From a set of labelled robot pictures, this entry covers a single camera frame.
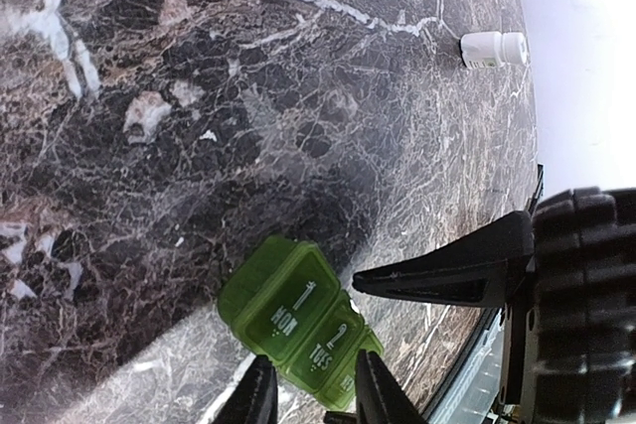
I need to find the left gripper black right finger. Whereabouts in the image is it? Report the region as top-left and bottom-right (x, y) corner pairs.
(323, 350), (427, 424)

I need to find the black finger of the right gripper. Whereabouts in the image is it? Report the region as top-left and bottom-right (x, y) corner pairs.
(353, 211), (534, 308)

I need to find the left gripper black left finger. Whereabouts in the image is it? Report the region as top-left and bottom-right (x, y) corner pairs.
(213, 357), (278, 424)

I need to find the green weekly pill organizer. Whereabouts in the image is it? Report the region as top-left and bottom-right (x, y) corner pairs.
(217, 235), (384, 411)

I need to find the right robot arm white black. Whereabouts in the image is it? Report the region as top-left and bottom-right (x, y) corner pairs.
(353, 188), (635, 423)

